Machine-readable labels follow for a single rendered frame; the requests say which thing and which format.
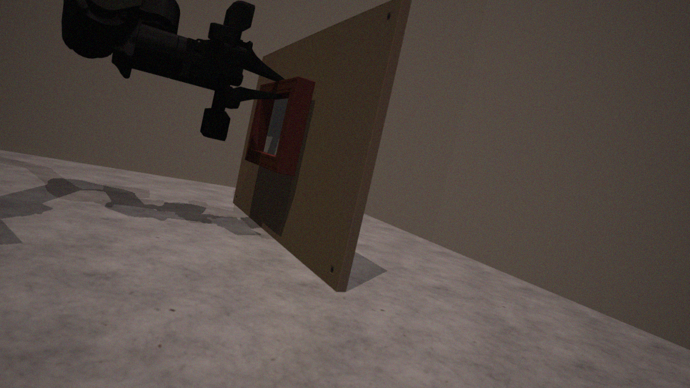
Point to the dark red picture frame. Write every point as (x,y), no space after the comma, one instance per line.
(279,124)

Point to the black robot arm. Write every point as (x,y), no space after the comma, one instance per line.
(142,35)

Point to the brown flat wooden board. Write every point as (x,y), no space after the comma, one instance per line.
(317,214)

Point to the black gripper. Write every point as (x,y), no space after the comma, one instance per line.
(215,123)

